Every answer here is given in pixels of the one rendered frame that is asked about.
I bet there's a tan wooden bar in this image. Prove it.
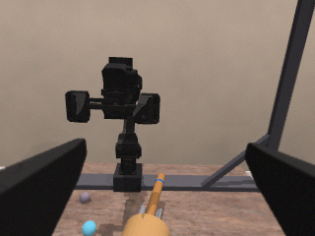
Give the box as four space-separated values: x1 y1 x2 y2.
145 173 165 215

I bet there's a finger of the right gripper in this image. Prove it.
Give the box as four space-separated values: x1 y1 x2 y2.
70 92 88 123
132 94 154 125

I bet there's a small grey ball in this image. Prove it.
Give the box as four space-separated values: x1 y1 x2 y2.
80 192 91 204

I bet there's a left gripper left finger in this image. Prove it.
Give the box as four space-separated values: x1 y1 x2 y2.
0 138 87 236

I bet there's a tan paper roll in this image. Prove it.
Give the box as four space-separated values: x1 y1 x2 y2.
121 213 170 236

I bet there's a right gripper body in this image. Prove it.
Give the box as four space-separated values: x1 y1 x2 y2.
65 90 160 124

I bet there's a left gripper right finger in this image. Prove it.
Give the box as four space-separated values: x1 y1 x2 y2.
245 143 315 236

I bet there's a light blue ball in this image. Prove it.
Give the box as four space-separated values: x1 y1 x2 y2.
82 221 96 236

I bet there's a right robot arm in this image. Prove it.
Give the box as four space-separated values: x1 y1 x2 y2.
101 57 142 175

